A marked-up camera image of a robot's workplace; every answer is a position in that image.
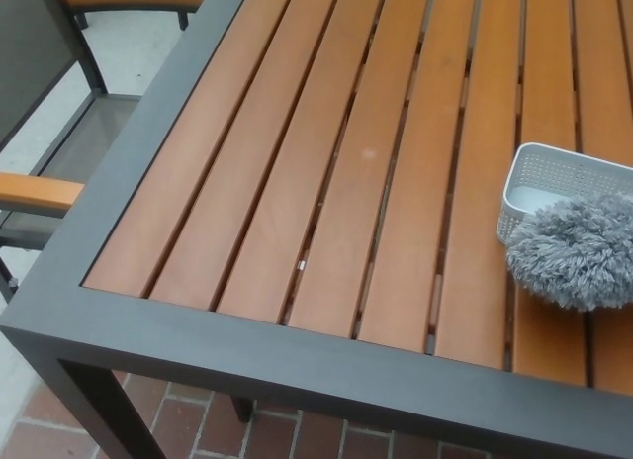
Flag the grey fluffy microfiber duster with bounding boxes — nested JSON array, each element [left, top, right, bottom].
[[504, 190, 633, 314]]

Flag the square wooden slat table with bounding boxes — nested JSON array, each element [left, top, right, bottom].
[[0, 0, 633, 459]]

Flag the white perforated plastic container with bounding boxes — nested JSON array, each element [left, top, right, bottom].
[[496, 141, 633, 247]]

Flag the dark mesh chair, wooden armrests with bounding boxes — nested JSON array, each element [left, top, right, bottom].
[[0, 0, 255, 423]]

